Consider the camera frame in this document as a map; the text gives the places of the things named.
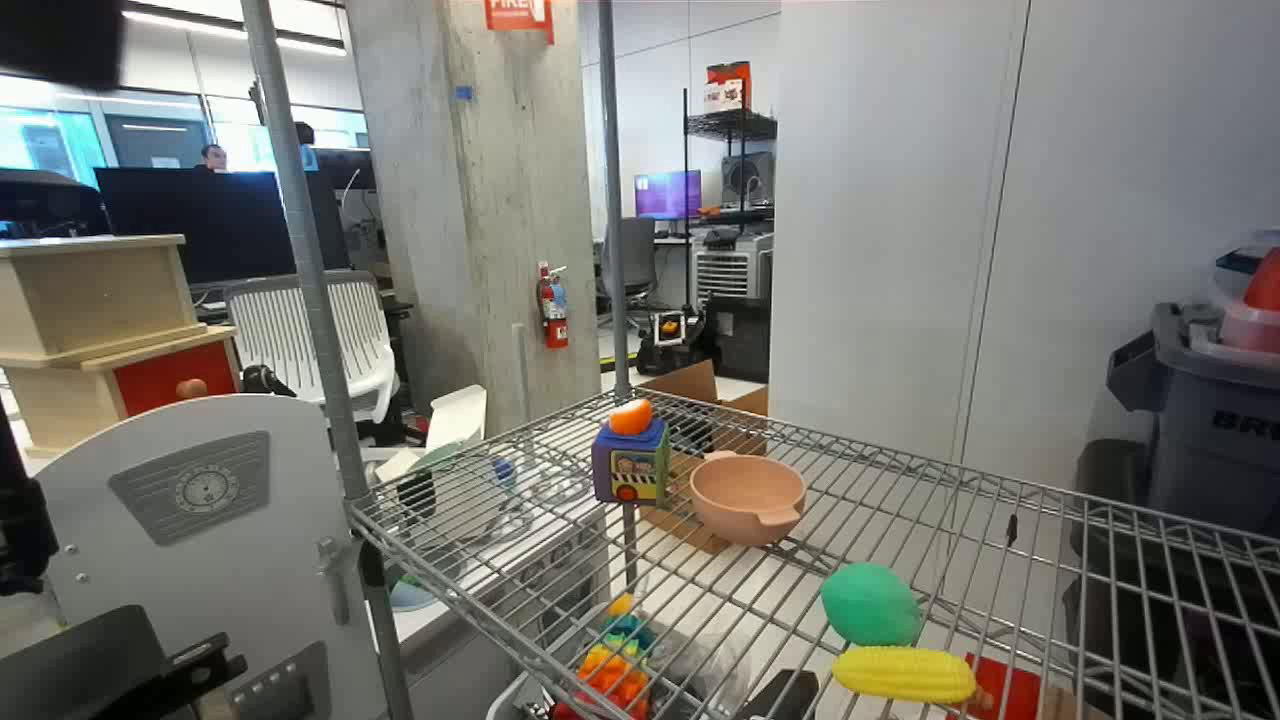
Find black storage shelf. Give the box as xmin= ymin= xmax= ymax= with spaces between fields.
xmin=680 ymin=89 xmax=781 ymax=383

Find orange and white toy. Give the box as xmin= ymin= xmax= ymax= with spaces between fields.
xmin=602 ymin=398 xmax=658 ymax=441

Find white paper box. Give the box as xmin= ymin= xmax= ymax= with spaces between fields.
xmin=424 ymin=383 xmax=491 ymax=453

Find white slatted chair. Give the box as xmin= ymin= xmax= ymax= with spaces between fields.
xmin=228 ymin=275 xmax=405 ymax=431

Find silver wire shelf rack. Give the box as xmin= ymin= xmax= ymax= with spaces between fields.
xmin=241 ymin=0 xmax=1280 ymax=720

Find red fire extinguisher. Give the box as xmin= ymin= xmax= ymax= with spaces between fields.
xmin=536 ymin=261 xmax=570 ymax=354

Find beige wooden toy cabinet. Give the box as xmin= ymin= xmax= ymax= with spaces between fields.
xmin=0 ymin=231 xmax=244 ymax=458

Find red and pink container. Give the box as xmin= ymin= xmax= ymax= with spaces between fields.
xmin=1214 ymin=247 xmax=1280 ymax=357

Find red and beige toy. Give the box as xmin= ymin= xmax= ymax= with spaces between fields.
xmin=962 ymin=653 xmax=1049 ymax=720

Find black clamp mount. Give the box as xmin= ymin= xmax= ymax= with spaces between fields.
xmin=0 ymin=603 xmax=252 ymax=720

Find orange yellow green toy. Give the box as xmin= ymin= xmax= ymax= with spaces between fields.
xmin=570 ymin=592 xmax=658 ymax=720

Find small brown cardboard box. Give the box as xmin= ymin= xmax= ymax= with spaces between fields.
xmin=639 ymin=357 xmax=774 ymax=422

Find yellow toy corn cob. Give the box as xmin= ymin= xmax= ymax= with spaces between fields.
xmin=830 ymin=645 xmax=979 ymax=710

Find purple lit monitor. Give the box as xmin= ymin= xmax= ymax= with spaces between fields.
xmin=632 ymin=170 xmax=704 ymax=224

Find red and white box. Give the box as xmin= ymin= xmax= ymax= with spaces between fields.
xmin=704 ymin=58 xmax=757 ymax=117

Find green ball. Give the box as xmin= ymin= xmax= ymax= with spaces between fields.
xmin=818 ymin=562 xmax=926 ymax=653

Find white housing with grey panel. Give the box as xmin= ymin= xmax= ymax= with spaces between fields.
xmin=34 ymin=392 xmax=390 ymax=720

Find colourful number toy cube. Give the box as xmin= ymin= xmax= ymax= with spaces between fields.
xmin=589 ymin=422 xmax=676 ymax=514

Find grey plastic bin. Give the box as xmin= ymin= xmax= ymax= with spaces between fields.
xmin=1106 ymin=300 xmax=1280 ymax=538

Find black desk monitors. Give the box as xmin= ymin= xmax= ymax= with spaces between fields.
xmin=91 ymin=164 xmax=352 ymax=289

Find red wall sign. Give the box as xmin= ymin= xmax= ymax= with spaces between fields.
xmin=478 ymin=0 xmax=556 ymax=45

